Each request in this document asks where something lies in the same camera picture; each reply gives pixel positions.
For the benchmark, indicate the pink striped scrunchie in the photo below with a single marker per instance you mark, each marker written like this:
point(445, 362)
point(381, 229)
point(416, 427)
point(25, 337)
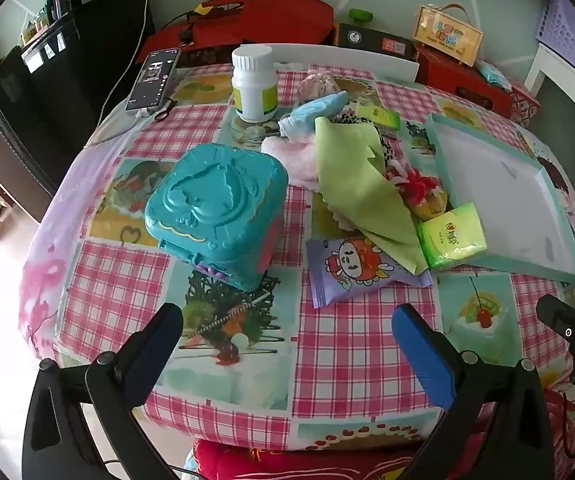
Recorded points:
point(316, 85)

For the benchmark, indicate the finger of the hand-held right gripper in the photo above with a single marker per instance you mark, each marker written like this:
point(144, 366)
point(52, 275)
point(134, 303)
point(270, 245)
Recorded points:
point(567, 325)

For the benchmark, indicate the purple wet wipes packet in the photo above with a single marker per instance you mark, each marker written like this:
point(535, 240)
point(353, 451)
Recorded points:
point(352, 270)

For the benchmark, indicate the pink zigzag fluffy sock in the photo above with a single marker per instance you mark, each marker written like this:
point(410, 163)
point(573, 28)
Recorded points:
point(290, 157)

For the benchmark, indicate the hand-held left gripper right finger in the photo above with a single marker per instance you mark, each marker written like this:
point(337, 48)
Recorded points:
point(425, 355)

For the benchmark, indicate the round yellow snack pack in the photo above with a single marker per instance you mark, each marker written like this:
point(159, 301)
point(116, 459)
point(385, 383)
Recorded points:
point(430, 206)

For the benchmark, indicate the floral patterned box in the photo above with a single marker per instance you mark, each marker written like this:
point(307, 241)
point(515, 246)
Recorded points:
point(525, 105)

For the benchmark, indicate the black smartphone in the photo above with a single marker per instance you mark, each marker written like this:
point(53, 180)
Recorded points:
point(153, 79)

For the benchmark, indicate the white side table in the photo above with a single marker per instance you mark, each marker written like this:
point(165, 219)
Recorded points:
point(552, 65)

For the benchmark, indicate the leopard print cloth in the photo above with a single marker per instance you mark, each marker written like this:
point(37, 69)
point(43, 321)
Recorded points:
point(385, 147)

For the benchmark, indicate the teal plastic toy case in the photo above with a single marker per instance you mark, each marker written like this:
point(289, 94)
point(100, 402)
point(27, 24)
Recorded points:
point(212, 200)

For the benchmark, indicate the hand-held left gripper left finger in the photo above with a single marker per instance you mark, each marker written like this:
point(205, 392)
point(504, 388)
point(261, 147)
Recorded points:
point(152, 350)

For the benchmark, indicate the red carton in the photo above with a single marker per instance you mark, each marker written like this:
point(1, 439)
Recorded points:
point(460, 82)

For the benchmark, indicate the black box with gauge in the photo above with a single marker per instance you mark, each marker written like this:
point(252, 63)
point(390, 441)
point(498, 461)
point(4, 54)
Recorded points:
point(375, 40)

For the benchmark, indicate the black cabinet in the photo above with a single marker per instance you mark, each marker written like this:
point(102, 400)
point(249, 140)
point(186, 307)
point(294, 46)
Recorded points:
point(62, 90)

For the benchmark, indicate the red cushion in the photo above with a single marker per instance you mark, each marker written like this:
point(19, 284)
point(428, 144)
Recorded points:
point(287, 462)

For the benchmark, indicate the green cloth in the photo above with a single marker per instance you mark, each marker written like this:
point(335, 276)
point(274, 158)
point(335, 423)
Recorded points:
point(357, 180)

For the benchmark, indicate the teal box lid tray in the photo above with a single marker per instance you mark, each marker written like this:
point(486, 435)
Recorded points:
point(502, 200)

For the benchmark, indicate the white pill bottle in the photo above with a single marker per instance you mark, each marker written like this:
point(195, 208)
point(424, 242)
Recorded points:
point(253, 87)

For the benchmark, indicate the large red box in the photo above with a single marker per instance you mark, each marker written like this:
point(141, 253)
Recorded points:
point(277, 15)

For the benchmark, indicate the checkered printed tablecloth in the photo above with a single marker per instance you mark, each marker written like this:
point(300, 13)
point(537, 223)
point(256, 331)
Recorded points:
point(337, 355)

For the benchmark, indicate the blue mask pack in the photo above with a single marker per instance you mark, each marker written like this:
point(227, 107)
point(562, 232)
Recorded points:
point(493, 75)

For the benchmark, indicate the blue face mask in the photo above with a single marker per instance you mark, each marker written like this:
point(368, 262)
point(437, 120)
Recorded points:
point(312, 112)

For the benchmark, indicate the small green tissue packet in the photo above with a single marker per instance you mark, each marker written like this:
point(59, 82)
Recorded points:
point(378, 116)

